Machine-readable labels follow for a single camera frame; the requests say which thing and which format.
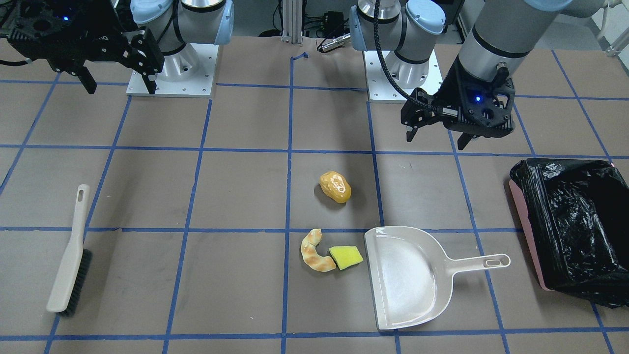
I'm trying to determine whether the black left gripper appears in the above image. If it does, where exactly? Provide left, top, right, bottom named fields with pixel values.
left=400, top=62, right=515, bottom=151

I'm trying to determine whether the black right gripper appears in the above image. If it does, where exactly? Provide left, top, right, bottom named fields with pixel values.
left=1, top=0, right=165, bottom=95

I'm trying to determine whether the toy potato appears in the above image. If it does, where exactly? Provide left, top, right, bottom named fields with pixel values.
left=319, top=171, right=352, bottom=204

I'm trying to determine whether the beige plastic dustpan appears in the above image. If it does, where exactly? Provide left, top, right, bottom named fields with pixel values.
left=365, top=226, right=511, bottom=331

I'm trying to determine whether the yellow sponge piece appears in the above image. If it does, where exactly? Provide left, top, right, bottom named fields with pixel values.
left=328, top=246, right=364, bottom=270

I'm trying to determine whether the toy croissant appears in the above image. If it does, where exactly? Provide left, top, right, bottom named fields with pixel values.
left=300, top=229, right=337, bottom=272

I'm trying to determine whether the beige hand brush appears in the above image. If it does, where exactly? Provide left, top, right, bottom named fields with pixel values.
left=46, top=184, right=92, bottom=317

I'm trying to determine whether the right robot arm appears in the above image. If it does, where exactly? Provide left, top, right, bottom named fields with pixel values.
left=1, top=0, right=234, bottom=98

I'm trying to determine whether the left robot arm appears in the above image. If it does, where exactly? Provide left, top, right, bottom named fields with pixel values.
left=349, top=0, right=570, bottom=150

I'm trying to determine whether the pink bin with black bag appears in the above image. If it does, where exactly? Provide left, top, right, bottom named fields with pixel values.
left=509, top=158, right=629, bottom=308

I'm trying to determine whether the black braided cable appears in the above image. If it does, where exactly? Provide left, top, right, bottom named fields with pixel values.
left=373, top=0, right=438, bottom=111

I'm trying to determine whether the aluminium frame post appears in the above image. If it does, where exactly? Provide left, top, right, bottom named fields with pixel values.
left=281, top=0, right=304, bottom=46

